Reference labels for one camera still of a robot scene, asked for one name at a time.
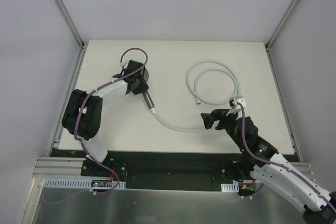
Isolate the grey shower head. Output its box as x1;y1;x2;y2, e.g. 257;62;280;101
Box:
142;69;155;109

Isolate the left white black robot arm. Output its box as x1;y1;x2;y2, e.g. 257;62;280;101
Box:
61;60;149;176

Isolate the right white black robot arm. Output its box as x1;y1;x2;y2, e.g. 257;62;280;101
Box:
201;109;335;223

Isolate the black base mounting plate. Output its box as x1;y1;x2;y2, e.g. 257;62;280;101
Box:
80;151;242;191

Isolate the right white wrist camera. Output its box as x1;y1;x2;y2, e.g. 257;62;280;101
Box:
227;95;246;114

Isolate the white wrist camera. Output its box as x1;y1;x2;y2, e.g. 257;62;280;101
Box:
227;95;246;114
119;61;128;68

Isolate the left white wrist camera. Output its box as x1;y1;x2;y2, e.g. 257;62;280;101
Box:
119;61;128;68

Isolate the left aluminium frame post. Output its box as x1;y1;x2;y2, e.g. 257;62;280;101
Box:
40;0;89;49

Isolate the aluminium frame post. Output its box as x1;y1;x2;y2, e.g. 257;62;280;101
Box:
40;0;89;49
264;0;318;50

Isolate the right white cable duct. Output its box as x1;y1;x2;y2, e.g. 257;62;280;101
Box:
220;182;239;193

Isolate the white cable duct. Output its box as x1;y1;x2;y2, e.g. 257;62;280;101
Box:
45;178;126;190
220;182;239;193

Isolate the left white cable duct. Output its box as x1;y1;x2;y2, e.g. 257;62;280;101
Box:
45;178;126;190

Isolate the right aluminium frame post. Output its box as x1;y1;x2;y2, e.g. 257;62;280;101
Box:
264;0;318;50

